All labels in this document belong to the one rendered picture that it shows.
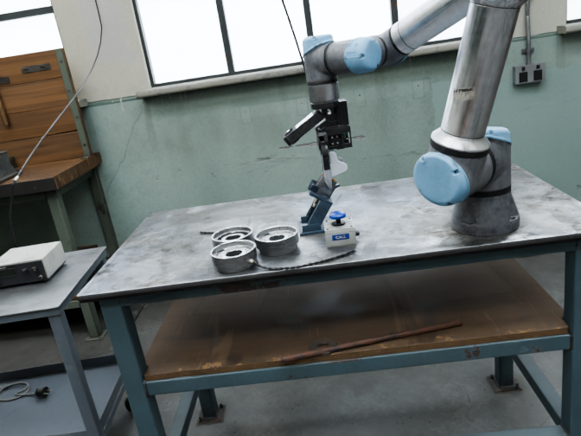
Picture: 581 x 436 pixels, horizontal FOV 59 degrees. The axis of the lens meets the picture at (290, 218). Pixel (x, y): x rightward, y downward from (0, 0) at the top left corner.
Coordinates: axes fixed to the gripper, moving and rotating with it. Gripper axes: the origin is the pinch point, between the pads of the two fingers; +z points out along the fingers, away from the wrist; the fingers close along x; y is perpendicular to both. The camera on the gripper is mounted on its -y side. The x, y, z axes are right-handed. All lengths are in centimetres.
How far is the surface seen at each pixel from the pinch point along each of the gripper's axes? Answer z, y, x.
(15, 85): -35, -141, 145
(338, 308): 36.9, -1.3, 0.2
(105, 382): 71, -86, 31
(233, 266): 10.1, -24.2, -22.7
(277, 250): 10.2, -14.3, -16.7
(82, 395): 54, -80, 1
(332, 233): 8.2, -1.2, -15.9
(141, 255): 12, -51, -2
